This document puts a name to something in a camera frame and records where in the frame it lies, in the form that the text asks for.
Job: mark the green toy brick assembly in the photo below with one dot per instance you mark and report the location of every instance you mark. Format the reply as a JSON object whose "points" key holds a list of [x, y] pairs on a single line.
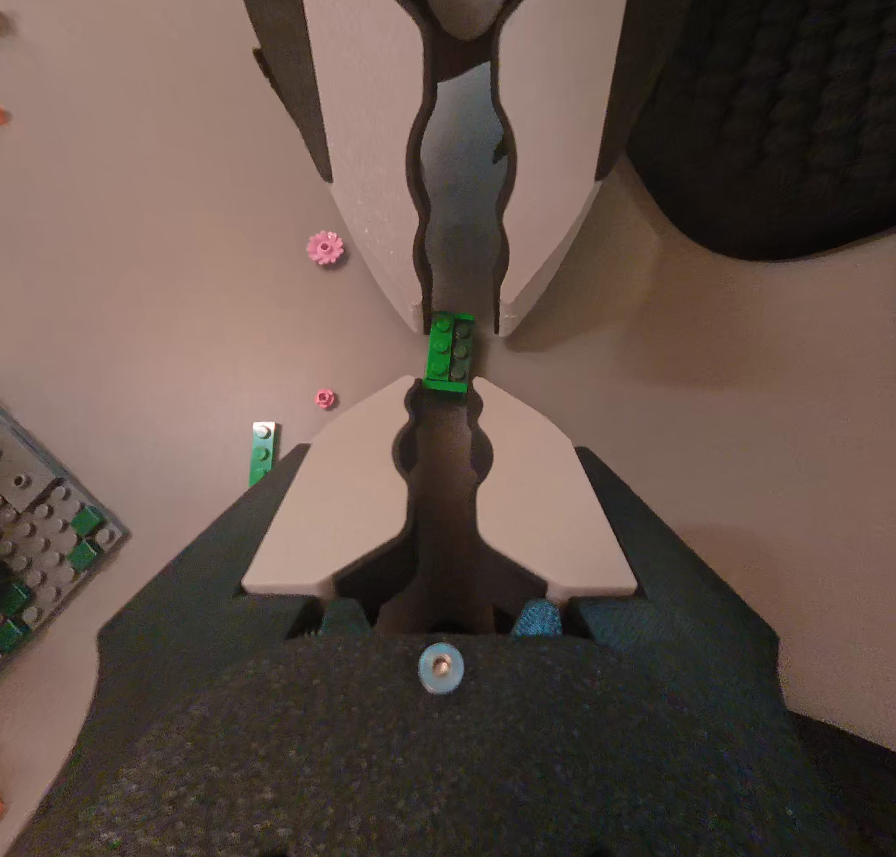
{"points": [[441, 353]]}

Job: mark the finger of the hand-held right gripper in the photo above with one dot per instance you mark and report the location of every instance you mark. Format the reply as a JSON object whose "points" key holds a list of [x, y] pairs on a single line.
{"points": [[560, 101], [357, 101]]}

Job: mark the pink toy flower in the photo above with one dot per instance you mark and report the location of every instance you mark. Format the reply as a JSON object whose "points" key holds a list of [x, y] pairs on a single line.
{"points": [[325, 248]]}

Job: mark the narrow green toy plate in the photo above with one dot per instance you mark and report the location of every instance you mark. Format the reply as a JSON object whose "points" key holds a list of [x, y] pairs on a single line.
{"points": [[260, 461]]}

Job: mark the grey desk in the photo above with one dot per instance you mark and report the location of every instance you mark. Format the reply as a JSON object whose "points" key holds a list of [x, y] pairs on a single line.
{"points": [[175, 171]]}

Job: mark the toy brick building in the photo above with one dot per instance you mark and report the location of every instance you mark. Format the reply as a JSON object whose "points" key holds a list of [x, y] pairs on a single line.
{"points": [[49, 542]]}

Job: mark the small pink round stud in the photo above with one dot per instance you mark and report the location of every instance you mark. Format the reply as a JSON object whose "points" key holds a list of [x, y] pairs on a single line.
{"points": [[325, 399]]}

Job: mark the black textured wrist rest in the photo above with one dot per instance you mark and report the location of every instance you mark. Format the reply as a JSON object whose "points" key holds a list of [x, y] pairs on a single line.
{"points": [[861, 801], [770, 136]]}

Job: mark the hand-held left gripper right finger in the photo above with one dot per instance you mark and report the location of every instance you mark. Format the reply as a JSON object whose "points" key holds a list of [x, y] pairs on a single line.
{"points": [[553, 514]]}

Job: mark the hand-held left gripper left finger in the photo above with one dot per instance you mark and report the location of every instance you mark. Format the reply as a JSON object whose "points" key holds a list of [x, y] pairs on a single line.
{"points": [[336, 507]]}

